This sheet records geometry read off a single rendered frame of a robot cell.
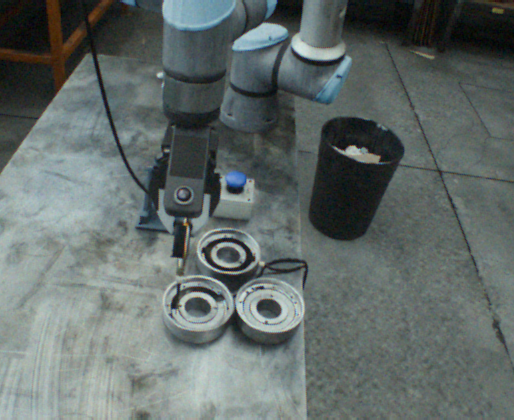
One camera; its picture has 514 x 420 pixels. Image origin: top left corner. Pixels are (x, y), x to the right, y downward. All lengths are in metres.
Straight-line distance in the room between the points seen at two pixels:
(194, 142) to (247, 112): 0.59
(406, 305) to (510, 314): 0.44
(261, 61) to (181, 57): 0.58
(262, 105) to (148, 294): 0.56
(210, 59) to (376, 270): 1.64
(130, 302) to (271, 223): 0.31
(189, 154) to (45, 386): 0.37
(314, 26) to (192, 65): 0.52
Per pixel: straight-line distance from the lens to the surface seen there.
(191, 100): 0.59
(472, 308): 2.16
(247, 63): 1.15
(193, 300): 0.80
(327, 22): 1.05
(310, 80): 1.10
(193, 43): 0.56
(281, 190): 1.05
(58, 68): 2.83
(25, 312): 0.83
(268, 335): 0.76
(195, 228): 0.72
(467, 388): 1.92
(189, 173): 0.60
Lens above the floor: 1.44
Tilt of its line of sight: 40 degrees down
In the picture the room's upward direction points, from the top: 10 degrees clockwise
